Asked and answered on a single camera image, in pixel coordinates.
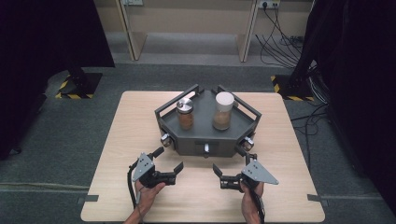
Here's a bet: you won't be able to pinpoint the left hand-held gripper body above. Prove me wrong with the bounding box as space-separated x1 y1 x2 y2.
132 152 177 189

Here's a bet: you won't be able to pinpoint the glass jar with metal lid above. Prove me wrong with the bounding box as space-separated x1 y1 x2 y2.
176 97 195 131

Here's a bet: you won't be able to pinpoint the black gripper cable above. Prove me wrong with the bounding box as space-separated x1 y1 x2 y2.
249 186 266 224
126 162 140 210

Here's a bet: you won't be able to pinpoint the dark curtain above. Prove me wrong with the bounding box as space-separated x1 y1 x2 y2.
293 0 396 216
0 0 116 161

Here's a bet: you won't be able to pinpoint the person's right hand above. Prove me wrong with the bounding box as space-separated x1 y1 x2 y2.
240 181 265 220

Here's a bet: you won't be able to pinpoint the black table edge bracket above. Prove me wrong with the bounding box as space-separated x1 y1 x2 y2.
77 194 100 205
307 193 330 207

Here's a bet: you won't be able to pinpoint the beige desk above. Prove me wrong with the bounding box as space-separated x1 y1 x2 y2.
92 0 316 63

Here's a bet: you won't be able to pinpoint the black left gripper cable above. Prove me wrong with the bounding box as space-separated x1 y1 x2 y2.
126 162 140 210

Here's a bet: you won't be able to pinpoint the glass jar with white lid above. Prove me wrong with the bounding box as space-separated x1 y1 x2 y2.
212 91 235 132

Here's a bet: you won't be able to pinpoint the black cables beside curtain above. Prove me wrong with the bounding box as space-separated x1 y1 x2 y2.
290 60 332 171

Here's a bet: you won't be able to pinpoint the person's left hand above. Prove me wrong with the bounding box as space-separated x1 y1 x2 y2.
134 180 166 216

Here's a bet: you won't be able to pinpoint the striped black stand base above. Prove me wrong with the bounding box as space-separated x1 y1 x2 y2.
270 74 316 103
55 69 104 101

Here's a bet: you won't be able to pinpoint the dark grey corner shelf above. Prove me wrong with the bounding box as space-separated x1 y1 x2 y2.
154 83 262 159

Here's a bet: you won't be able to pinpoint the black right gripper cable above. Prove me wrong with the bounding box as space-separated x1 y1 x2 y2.
249 186 266 224

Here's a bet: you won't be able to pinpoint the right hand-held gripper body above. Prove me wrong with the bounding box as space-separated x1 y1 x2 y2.
219 153 279 189

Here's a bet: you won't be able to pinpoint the bundle of black floor cables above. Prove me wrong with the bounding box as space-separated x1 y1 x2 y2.
255 4 306 69

